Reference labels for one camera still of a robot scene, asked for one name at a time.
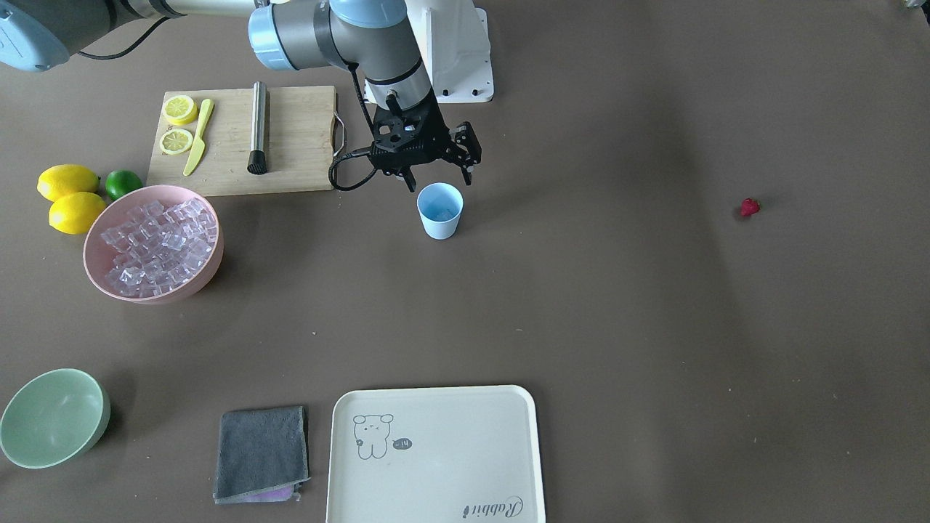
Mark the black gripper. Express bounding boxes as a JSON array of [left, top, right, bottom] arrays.
[[370, 92, 482, 193]]

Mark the red strawberry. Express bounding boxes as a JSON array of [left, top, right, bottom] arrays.
[[740, 198, 761, 218]]

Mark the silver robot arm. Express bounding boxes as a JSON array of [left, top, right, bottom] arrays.
[[2, 1, 480, 191]]

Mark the light blue plastic cup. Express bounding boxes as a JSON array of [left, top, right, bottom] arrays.
[[416, 182, 463, 240]]

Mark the pink bowl of ice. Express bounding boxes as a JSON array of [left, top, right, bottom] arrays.
[[83, 185, 224, 305]]

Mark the bamboo cutting board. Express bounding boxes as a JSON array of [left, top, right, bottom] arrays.
[[146, 86, 339, 198]]

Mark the steel muddler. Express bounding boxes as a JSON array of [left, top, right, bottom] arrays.
[[247, 81, 269, 175]]

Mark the yellow plastic knife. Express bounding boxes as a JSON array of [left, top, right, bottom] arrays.
[[182, 98, 215, 177]]

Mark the lemon slice upper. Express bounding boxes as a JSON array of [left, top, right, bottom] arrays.
[[161, 94, 199, 126]]

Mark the lemon slice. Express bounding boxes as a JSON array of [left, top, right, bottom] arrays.
[[161, 94, 199, 126], [158, 128, 195, 155]]

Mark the lemon slice lower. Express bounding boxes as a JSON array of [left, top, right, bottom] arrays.
[[158, 128, 195, 155]]

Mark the cream rabbit tray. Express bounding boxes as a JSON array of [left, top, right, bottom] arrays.
[[325, 385, 547, 522]]

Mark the green lime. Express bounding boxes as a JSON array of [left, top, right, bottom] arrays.
[[104, 169, 144, 201]]

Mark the grey folded cloth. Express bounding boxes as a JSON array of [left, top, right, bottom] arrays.
[[212, 406, 310, 504]]

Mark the yellow lemon near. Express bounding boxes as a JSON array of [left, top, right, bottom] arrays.
[[49, 192, 107, 235]]

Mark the yellow lemon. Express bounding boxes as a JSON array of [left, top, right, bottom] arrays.
[[36, 163, 100, 202], [49, 192, 107, 235]]

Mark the yellow lemon far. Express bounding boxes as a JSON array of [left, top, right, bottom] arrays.
[[36, 163, 100, 202]]

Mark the green empty bowl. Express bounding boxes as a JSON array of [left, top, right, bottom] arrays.
[[1, 368, 112, 469]]

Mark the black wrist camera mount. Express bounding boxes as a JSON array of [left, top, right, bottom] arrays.
[[369, 104, 432, 171]]

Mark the black camera cable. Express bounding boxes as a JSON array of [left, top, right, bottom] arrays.
[[328, 64, 379, 192]]

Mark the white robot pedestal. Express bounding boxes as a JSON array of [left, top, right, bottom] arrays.
[[405, 1, 494, 105]]

